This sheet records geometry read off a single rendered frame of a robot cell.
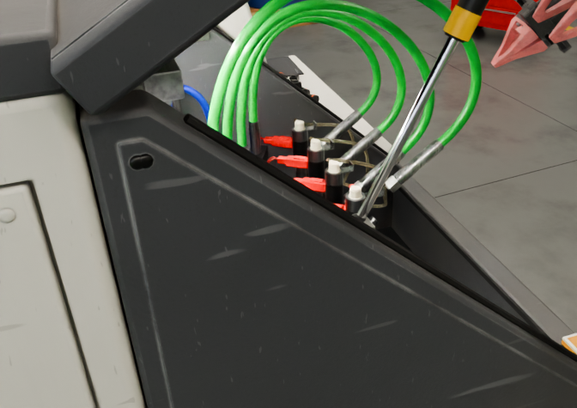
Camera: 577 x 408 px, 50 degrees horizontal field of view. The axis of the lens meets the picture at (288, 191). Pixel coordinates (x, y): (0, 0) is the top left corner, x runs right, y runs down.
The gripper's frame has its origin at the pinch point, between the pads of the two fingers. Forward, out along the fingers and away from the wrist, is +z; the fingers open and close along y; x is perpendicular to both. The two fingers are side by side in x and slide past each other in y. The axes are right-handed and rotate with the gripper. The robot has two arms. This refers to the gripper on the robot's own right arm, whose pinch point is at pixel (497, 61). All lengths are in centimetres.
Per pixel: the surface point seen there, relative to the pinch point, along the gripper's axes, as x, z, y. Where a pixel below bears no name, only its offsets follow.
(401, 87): 0.0, 13.2, 8.1
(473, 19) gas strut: 52, 2, 32
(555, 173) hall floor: -170, 8, -165
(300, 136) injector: -3.4, 31.2, 12.7
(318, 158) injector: 4.4, 29.7, 10.8
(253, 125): -1.9, 34.6, 20.3
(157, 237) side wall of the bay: 59, 24, 40
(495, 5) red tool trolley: -370, -41, -169
